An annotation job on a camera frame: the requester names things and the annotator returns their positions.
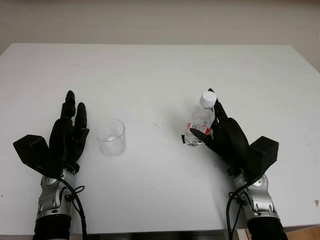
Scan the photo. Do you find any clear plastic water bottle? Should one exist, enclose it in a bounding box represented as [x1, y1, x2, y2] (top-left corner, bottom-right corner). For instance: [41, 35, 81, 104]
[184, 91, 217, 148]

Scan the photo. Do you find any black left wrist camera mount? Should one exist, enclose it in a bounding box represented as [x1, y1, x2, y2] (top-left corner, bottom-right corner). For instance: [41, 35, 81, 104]
[12, 134, 62, 180]

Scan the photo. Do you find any clear glass cup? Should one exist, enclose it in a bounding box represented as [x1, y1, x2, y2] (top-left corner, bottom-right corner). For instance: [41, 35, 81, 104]
[96, 118, 127, 158]

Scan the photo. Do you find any black robot torso edge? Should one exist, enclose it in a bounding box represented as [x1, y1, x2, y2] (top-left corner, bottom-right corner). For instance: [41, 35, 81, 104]
[86, 231, 228, 240]

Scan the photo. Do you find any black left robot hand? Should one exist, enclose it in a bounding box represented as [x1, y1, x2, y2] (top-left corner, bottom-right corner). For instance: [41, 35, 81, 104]
[48, 90, 90, 173]

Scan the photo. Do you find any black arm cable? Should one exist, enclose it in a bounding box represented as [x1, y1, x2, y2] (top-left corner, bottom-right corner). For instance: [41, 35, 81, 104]
[225, 183, 251, 240]
[59, 174, 88, 240]

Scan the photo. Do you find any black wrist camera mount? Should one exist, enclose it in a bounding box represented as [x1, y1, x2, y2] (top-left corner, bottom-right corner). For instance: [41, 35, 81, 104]
[246, 136, 280, 181]
[12, 134, 62, 180]

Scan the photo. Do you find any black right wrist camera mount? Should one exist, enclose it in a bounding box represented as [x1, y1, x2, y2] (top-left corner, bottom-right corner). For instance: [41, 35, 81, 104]
[246, 136, 280, 181]

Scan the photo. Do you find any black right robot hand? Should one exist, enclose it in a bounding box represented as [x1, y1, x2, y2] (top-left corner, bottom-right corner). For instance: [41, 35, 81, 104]
[189, 87, 251, 176]

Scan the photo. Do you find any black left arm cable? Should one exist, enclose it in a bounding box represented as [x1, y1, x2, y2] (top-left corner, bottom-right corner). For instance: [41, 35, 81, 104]
[59, 174, 88, 240]

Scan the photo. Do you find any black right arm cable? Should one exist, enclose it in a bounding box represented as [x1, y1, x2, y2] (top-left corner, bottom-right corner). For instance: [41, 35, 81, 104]
[225, 183, 251, 240]

